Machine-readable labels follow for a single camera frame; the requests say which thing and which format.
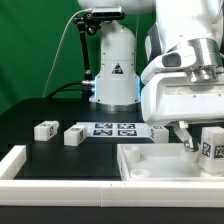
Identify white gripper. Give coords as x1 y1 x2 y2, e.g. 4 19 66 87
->
141 49 224 152

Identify white square tabletop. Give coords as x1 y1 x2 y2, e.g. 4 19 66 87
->
117 143 224 182

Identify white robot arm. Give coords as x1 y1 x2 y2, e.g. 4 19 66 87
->
78 0 224 151

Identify AprilTag marker sheet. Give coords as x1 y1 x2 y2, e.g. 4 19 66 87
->
78 122 150 138

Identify white U-shaped obstacle fence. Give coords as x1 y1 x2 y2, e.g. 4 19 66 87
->
0 145 224 207

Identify black base cables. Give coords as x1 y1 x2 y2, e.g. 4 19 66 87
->
46 82 84 99

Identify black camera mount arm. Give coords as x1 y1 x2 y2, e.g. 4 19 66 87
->
73 13 100 99

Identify white camera cable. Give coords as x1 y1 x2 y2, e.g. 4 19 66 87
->
42 8 93 99

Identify grey depth camera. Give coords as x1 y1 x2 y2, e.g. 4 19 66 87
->
92 6 123 19

